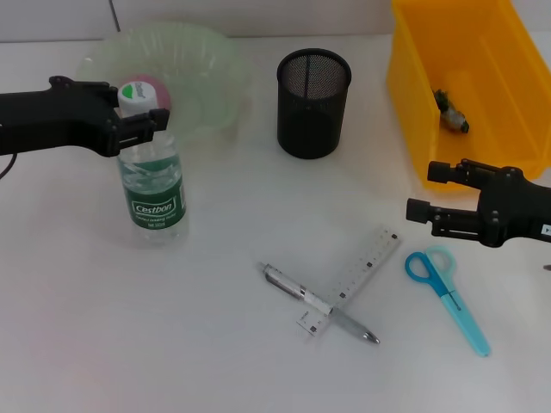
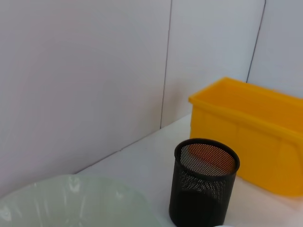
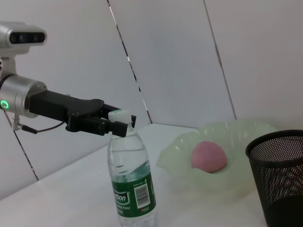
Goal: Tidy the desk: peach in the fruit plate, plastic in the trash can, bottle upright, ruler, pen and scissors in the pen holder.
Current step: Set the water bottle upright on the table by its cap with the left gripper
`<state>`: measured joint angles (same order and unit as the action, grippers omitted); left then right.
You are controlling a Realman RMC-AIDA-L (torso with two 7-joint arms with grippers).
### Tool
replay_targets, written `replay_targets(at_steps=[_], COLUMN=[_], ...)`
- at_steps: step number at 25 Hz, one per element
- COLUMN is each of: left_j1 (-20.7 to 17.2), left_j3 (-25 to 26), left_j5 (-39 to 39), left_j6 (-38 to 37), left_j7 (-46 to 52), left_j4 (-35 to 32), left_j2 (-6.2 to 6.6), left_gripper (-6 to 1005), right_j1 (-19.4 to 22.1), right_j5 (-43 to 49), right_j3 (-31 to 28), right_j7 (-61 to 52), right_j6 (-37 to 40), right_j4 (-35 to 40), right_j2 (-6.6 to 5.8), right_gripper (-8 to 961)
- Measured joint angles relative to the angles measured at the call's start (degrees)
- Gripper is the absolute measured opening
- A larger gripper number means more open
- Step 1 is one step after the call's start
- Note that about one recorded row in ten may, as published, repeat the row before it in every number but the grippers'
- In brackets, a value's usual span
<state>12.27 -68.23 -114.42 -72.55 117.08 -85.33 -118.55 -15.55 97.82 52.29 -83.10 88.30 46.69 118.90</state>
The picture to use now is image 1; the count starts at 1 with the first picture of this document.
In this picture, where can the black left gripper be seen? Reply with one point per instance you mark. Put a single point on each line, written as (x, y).
(51, 120)

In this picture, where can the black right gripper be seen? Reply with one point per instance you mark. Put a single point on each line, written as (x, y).
(521, 211)

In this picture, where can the pink ball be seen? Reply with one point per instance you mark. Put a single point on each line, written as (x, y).
(162, 92)

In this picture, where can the green plastic wrapper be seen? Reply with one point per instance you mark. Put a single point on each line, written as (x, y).
(452, 116)

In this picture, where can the clear water bottle green label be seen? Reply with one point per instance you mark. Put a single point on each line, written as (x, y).
(152, 193)

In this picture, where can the transparent plastic ruler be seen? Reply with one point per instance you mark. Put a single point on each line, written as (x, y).
(370, 266)

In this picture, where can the blue plastic scissors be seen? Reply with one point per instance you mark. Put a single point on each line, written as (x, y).
(467, 322)

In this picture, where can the translucent green fruit plate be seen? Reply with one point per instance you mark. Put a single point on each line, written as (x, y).
(202, 86)

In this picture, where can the black mesh pen holder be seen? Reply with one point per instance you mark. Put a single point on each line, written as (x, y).
(312, 125)

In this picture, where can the silver white ballpoint pen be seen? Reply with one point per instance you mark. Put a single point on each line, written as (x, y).
(292, 288)

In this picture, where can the yellow plastic bin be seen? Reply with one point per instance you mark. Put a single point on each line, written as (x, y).
(495, 64)

